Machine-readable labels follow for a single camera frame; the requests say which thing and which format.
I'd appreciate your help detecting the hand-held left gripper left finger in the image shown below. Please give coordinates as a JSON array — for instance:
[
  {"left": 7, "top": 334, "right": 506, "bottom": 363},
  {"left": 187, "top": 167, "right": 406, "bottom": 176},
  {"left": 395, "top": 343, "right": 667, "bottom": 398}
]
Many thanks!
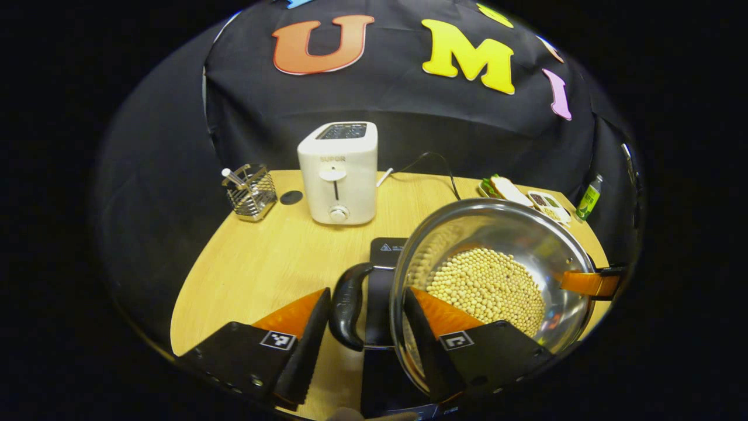
[{"left": 178, "top": 286, "right": 333, "bottom": 411}]

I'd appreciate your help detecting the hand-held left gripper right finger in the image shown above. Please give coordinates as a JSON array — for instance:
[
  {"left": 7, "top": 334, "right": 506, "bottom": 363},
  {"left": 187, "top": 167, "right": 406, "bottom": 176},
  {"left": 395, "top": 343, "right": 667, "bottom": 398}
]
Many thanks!
[{"left": 403, "top": 286, "right": 556, "bottom": 405}]

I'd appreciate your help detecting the black induction cooktop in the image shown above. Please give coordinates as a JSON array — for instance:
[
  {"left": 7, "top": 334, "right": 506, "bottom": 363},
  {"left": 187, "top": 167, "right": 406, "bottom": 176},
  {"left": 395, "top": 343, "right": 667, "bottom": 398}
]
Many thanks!
[{"left": 359, "top": 236, "right": 457, "bottom": 419}]

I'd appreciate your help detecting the stainless steel pot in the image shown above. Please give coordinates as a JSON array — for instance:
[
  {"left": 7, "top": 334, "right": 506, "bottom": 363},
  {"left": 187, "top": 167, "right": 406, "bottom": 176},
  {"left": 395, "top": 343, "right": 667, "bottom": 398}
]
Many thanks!
[{"left": 328, "top": 197, "right": 629, "bottom": 405}]

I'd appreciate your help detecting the green drink bottle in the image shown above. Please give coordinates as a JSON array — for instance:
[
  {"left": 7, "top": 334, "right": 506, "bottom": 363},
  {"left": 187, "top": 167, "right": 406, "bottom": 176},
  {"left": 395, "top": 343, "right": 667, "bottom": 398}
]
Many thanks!
[{"left": 574, "top": 173, "right": 604, "bottom": 222}]

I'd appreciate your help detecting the divided plate of beans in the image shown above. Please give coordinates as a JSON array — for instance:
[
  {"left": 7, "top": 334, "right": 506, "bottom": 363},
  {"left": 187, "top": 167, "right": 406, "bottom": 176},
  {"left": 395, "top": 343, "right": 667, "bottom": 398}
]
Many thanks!
[{"left": 527, "top": 189, "right": 573, "bottom": 226}]

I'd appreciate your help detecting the pile of soybeans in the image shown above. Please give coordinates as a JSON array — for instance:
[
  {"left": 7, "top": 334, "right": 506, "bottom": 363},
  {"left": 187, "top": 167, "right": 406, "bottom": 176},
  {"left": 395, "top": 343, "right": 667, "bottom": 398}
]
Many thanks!
[{"left": 425, "top": 247, "right": 546, "bottom": 337}]

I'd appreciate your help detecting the sandwich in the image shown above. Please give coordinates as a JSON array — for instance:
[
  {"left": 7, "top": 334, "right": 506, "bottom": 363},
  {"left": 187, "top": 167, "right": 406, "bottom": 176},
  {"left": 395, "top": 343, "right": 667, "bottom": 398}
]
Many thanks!
[{"left": 489, "top": 175, "right": 534, "bottom": 206}]

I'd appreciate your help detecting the cream sandwich plate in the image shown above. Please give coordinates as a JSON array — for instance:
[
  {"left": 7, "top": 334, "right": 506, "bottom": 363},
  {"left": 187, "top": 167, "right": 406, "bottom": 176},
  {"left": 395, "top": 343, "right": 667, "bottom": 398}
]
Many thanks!
[{"left": 477, "top": 174, "right": 536, "bottom": 207}]

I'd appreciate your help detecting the white toaster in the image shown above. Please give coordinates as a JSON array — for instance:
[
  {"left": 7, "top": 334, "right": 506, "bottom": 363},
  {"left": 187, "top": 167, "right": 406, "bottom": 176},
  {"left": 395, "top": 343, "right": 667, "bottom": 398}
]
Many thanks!
[{"left": 296, "top": 120, "right": 379, "bottom": 226}]

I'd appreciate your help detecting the black backdrop cloth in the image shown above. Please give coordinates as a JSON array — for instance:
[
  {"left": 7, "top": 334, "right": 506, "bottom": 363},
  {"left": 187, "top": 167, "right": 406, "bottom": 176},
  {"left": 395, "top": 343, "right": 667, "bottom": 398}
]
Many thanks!
[{"left": 95, "top": 0, "right": 645, "bottom": 354}]

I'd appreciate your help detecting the wire utensil holder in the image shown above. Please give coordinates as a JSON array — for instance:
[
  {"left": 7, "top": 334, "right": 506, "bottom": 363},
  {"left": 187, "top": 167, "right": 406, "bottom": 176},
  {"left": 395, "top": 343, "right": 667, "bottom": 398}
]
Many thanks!
[{"left": 223, "top": 164, "right": 279, "bottom": 223}]

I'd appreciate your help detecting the black cooktop power cable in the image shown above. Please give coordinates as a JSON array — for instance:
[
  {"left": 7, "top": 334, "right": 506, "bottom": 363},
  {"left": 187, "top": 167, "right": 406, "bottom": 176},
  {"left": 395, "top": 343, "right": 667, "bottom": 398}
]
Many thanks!
[{"left": 392, "top": 151, "right": 463, "bottom": 201}]

